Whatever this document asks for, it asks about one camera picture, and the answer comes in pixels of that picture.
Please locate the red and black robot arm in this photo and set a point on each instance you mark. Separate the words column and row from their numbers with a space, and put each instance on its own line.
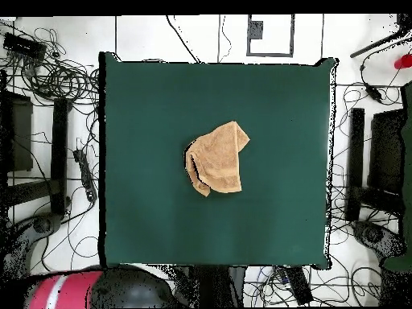
column 77, row 289

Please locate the dark flat panel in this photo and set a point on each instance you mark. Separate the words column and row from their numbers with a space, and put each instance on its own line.
column 21, row 135
column 386, row 151

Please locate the black flat electronics box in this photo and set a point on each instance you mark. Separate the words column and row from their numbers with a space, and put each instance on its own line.
column 24, row 46

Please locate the tan terry towel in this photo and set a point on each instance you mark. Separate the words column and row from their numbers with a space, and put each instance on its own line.
column 219, row 161

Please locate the dark green table cloth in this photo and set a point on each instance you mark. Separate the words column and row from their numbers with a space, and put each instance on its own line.
column 273, row 209

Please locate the black power strip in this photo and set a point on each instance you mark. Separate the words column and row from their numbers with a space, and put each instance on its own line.
column 85, row 173
column 299, row 286

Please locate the small dark square plate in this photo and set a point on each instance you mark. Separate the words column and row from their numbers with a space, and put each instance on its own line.
column 256, row 30

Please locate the black rounded floor base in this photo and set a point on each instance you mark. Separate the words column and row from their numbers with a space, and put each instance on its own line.
column 376, row 238
column 43, row 225

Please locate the black power adapter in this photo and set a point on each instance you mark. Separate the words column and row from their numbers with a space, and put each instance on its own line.
column 373, row 92

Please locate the black pole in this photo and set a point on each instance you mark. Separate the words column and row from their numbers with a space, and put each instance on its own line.
column 376, row 43

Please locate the red rounded object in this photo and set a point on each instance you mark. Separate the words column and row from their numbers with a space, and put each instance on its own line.
column 404, row 61

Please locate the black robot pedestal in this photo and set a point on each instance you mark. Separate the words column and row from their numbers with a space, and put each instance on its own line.
column 212, row 286

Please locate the grey square floor frame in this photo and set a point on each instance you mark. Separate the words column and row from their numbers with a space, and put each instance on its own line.
column 270, row 54

